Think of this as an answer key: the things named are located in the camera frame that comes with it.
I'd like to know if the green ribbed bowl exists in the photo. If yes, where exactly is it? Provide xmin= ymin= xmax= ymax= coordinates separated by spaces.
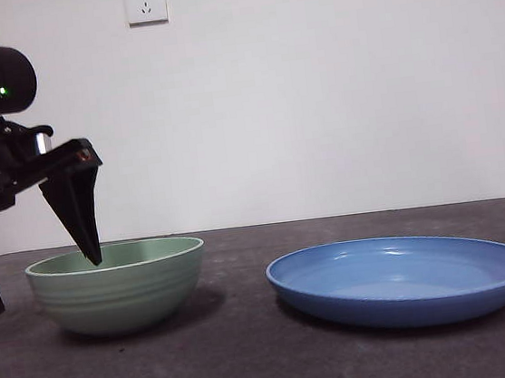
xmin=22 ymin=232 xmax=215 ymax=346

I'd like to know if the blue round plate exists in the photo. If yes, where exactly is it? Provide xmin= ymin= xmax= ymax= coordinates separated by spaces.
xmin=262 ymin=222 xmax=505 ymax=344

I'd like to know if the white wall socket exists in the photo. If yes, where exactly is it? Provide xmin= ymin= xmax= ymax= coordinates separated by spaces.
xmin=124 ymin=0 xmax=170 ymax=30

